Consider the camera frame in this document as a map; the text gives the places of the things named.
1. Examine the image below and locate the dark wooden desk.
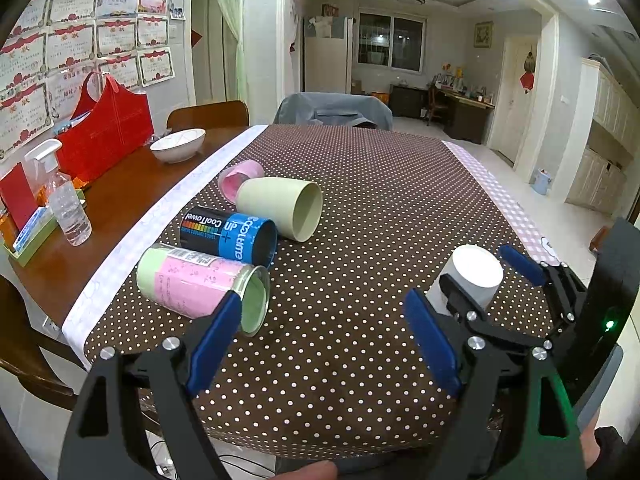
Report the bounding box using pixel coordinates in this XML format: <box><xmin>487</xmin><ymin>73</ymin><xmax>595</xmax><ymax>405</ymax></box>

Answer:
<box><xmin>388</xmin><ymin>84</ymin><xmax>495</xmax><ymax>144</ymax></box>

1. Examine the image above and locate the pink green glass jar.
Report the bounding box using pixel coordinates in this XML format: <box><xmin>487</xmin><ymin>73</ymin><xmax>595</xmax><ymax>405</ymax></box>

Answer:
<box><xmin>136</xmin><ymin>244</ymin><xmax>270</xmax><ymax>337</ymax></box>

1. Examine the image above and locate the left hand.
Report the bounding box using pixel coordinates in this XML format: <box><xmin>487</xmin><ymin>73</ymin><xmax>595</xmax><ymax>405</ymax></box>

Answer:
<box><xmin>272</xmin><ymin>460</ymin><xmax>338</xmax><ymax>480</ymax></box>

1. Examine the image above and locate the white ceramic bowl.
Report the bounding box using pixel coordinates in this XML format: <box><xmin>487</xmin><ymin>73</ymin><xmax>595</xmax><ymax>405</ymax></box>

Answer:
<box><xmin>150</xmin><ymin>128</ymin><xmax>206</xmax><ymax>164</ymax></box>

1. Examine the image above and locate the light green plastic cup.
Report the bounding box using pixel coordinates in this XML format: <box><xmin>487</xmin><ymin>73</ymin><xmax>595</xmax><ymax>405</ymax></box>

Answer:
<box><xmin>235</xmin><ymin>177</ymin><xmax>323</xmax><ymax>243</ymax></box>

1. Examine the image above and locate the wooden chair back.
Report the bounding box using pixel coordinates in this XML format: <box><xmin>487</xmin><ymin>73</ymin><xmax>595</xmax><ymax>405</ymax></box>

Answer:
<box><xmin>166</xmin><ymin>100</ymin><xmax>250</xmax><ymax>131</ymax></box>

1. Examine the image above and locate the light blue trash bin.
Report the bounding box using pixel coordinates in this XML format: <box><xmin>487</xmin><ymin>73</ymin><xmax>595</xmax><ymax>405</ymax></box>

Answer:
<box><xmin>530</xmin><ymin>168</ymin><xmax>552</xmax><ymax>196</ymax></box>

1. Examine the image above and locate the wooden chair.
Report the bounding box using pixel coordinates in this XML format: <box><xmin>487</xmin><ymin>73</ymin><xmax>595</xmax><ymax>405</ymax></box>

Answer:
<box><xmin>0</xmin><ymin>276</ymin><xmax>84</xmax><ymax>411</ymax></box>
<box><xmin>166</xmin><ymin>100</ymin><xmax>250</xmax><ymax>131</ymax></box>

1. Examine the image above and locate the pink checkered tablecloth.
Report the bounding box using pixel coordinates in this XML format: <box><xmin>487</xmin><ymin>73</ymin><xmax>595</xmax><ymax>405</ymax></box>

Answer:
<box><xmin>444</xmin><ymin>141</ymin><xmax>561</xmax><ymax>266</ymax></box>

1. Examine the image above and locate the black blue towel can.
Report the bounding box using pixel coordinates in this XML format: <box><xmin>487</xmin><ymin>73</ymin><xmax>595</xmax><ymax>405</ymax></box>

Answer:
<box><xmin>179</xmin><ymin>206</ymin><xmax>278</xmax><ymax>268</ymax></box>

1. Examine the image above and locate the right hand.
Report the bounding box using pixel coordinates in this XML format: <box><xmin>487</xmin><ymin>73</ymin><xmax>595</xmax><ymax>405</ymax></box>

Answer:
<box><xmin>580</xmin><ymin>410</ymin><xmax>601</xmax><ymax>469</ymax></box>

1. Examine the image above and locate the framed picture on wall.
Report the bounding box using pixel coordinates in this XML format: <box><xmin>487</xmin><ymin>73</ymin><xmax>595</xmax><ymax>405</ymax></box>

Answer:
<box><xmin>473</xmin><ymin>21</ymin><xmax>494</xmax><ymax>49</ymax></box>

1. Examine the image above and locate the clear spray bottle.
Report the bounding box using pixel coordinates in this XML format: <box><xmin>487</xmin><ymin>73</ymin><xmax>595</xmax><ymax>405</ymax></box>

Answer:
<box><xmin>24</xmin><ymin>139</ymin><xmax>92</xmax><ymax>247</ymax></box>

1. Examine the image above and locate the grey covered chair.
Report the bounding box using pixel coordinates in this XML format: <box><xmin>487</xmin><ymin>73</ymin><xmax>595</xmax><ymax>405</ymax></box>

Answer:
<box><xmin>273</xmin><ymin>92</ymin><xmax>394</xmax><ymax>131</ymax></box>

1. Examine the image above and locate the white strip table runner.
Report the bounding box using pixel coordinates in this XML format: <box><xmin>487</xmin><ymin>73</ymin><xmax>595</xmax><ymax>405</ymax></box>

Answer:
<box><xmin>62</xmin><ymin>125</ymin><xmax>267</xmax><ymax>368</ymax></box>

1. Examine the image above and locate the white paper cup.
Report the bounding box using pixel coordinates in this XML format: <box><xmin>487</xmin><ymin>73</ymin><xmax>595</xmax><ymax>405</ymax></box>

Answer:
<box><xmin>426</xmin><ymin>244</ymin><xmax>504</xmax><ymax>315</ymax></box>

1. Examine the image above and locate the window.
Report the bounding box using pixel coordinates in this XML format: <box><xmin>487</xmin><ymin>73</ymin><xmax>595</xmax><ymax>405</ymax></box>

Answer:
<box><xmin>357</xmin><ymin>13</ymin><xmax>426</xmax><ymax>73</ymax></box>

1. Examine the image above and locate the red envelope box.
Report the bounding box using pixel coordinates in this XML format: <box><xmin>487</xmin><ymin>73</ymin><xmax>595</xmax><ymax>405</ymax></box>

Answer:
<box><xmin>0</xmin><ymin>162</ymin><xmax>38</xmax><ymax>230</ymax></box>

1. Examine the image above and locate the green tray organizer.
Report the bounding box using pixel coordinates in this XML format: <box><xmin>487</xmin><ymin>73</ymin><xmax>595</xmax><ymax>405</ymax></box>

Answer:
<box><xmin>1</xmin><ymin>207</ymin><xmax>58</xmax><ymax>268</ymax></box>

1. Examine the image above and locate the near wooden chair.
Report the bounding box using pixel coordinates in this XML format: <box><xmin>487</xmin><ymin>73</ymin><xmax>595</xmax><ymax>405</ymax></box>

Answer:
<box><xmin>0</xmin><ymin>276</ymin><xmax>84</xmax><ymax>411</ymax></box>

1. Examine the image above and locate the white refrigerator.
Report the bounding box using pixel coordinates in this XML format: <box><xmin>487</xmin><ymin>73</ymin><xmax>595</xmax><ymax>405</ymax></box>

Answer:
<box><xmin>303</xmin><ymin>16</ymin><xmax>354</xmax><ymax>94</ymax></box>

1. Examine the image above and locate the pink plastic cup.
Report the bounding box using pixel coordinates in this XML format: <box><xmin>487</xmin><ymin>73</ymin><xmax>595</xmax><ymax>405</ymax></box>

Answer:
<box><xmin>218</xmin><ymin>159</ymin><xmax>265</xmax><ymax>204</ymax></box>

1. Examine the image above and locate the brown polka dot tablecloth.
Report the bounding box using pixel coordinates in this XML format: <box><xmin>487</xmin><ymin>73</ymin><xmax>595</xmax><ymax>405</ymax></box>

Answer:
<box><xmin>81</xmin><ymin>122</ymin><xmax>557</xmax><ymax>461</ymax></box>

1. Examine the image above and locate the red gift bag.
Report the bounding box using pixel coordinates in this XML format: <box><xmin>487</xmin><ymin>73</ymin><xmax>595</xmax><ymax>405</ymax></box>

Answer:
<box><xmin>56</xmin><ymin>70</ymin><xmax>154</xmax><ymax>182</ymax></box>

